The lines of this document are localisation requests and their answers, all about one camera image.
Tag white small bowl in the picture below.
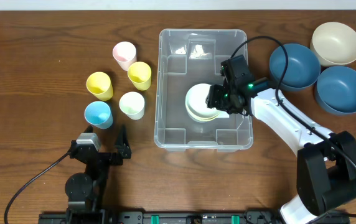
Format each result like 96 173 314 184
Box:
185 83 218 118

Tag dark blue bowl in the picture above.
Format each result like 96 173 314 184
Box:
314 66 356 115
269 43 321 91

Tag beige large bowl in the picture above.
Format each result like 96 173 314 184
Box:
310 22 356 67

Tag yellow small bowl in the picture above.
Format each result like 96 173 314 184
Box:
185 106 220 123

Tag light blue small bowl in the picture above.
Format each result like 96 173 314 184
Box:
191 118 216 123

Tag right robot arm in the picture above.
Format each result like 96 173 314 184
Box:
207 79 356 223

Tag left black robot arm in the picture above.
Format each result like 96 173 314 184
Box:
65 126 132 212

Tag white label in container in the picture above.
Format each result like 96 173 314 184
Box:
217 111 230 118

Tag clear plastic storage container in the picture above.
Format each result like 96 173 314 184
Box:
154 29 253 152

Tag yellow cup near container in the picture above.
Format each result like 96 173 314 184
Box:
128 62 152 91

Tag light blue plastic cup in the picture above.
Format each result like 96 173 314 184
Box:
84 101 113 129

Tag pale green plastic cup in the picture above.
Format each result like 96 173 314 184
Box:
119 91 145 120

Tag yellow cup far left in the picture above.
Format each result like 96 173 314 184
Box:
86 72 114 101

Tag pink plastic cup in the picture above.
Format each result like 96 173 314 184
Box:
113 41 137 71

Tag left black cable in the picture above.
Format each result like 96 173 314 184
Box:
3 151 72 224

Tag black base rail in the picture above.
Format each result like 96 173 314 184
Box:
37 210 350 224

